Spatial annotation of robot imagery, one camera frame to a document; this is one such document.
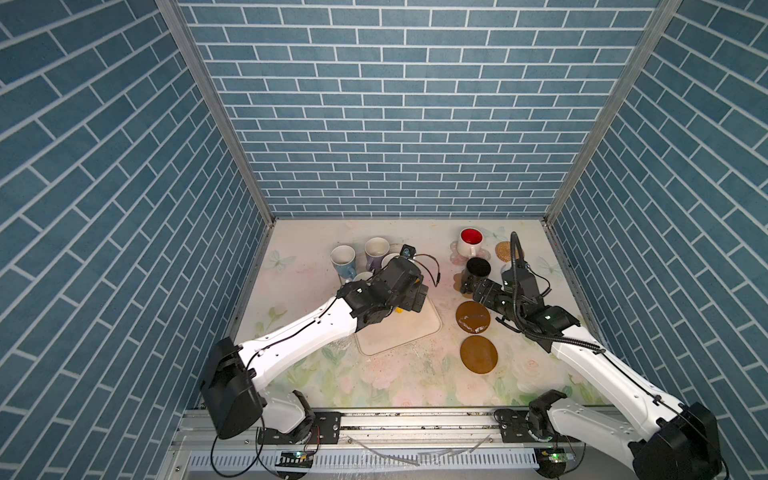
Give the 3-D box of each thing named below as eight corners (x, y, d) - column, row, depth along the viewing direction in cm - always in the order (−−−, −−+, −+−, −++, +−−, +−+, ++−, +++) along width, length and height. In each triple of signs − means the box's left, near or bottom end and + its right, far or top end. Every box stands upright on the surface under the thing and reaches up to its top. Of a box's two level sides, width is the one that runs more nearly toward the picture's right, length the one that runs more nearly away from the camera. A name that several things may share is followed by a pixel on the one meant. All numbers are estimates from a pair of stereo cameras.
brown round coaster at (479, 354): (463, 373, 85) (464, 370, 83) (458, 338, 91) (459, 335, 90) (498, 373, 85) (501, 370, 83) (491, 338, 91) (493, 335, 90)
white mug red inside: (458, 262, 111) (463, 246, 103) (455, 243, 117) (459, 226, 110) (480, 262, 111) (486, 246, 104) (476, 243, 117) (481, 227, 110)
